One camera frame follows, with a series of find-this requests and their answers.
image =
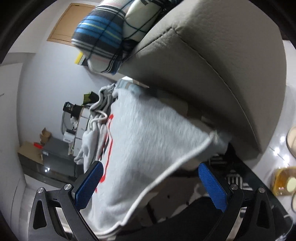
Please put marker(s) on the plaid blanket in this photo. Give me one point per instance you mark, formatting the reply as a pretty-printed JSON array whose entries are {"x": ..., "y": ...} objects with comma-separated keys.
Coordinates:
[{"x": 99, "y": 34}]

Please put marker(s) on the green black bag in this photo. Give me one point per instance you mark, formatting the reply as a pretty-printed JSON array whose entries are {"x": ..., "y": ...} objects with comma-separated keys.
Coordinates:
[{"x": 89, "y": 97}]

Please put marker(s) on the small cardboard box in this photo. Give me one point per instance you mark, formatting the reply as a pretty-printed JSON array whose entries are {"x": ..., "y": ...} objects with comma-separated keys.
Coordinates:
[{"x": 45, "y": 135}]

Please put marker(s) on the wooden door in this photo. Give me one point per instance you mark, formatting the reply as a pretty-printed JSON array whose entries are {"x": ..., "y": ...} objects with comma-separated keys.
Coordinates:
[{"x": 69, "y": 25}]

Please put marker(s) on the person's black clothing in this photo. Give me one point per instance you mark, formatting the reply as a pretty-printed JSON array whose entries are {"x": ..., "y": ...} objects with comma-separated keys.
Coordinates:
[{"x": 185, "y": 222}]

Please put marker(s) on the white drawer cabinet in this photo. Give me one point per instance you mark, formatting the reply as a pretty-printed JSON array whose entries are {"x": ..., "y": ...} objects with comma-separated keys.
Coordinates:
[{"x": 82, "y": 127}]

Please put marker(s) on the bottle of yellow liquid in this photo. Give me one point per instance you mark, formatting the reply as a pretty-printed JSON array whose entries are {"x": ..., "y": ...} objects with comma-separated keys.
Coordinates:
[{"x": 281, "y": 180}]

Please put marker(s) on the white pillow with green lines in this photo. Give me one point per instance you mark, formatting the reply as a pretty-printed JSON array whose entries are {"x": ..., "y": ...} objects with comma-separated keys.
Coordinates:
[{"x": 141, "y": 18}]

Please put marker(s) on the yellow box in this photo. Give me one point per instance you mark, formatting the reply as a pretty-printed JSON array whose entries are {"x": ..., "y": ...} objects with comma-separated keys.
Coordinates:
[{"x": 79, "y": 59}]

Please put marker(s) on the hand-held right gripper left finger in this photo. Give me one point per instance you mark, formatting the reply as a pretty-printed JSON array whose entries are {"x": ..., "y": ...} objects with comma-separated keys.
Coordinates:
[{"x": 89, "y": 185}]

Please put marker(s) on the grey cabinet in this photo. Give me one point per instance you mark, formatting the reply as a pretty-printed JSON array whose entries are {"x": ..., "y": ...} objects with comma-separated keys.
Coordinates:
[{"x": 60, "y": 160}]

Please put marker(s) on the grey sweatshirt with red print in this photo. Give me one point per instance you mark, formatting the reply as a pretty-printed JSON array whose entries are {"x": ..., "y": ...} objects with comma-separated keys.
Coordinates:
[{"x": 143, "y": 139}]

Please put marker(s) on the light blue storage box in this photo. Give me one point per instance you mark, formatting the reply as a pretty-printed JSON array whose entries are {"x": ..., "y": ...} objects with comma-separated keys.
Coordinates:
[{"x": 131, "y": 86}]

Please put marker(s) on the black white striped cloth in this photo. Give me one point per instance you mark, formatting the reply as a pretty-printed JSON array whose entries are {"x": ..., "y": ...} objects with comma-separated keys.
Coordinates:
[{"x": 233, "y": 179}]

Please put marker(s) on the large cardboard box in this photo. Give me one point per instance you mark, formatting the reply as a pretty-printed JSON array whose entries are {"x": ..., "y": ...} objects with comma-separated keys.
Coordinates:
[{"x": 30, "y": 150}]

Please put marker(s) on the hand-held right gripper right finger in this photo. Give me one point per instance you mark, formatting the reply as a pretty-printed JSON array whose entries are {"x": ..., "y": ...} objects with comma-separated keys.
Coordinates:
[{"x": 212, "y": 187}]

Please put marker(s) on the beige round container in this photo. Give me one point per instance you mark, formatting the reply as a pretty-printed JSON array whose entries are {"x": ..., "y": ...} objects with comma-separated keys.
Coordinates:
[{"x": 291, "y": 141}]

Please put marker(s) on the beige sofa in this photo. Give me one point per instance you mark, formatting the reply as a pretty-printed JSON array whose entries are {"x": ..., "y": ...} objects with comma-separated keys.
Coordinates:
[{"x": 208, "y": 69}]

